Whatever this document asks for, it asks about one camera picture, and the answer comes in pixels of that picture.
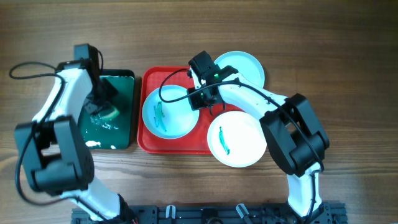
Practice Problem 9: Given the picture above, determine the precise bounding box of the green yellow sponge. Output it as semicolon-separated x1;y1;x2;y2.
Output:
93;105;119;121

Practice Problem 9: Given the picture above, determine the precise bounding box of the dark green tray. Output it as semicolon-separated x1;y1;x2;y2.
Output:
78;69;136;149

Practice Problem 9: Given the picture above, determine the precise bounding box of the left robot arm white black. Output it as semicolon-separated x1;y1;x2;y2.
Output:
14;44;138;223

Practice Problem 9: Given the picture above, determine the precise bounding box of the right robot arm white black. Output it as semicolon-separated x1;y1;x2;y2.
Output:
188;51;330;222

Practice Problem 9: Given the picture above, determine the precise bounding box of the white plate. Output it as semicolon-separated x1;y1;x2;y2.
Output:
207;111;267;168

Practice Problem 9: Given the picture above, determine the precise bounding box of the light blue plate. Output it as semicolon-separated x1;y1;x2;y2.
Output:
142;85;200;139

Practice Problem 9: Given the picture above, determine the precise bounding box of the pale green plate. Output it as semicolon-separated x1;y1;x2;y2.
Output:
215;51;266;88

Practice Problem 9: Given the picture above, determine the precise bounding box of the red plastic tray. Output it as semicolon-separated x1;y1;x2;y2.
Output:
137;66;224;154

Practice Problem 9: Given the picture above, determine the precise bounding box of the black mounting rail base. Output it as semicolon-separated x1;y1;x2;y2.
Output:
71;202;348;224

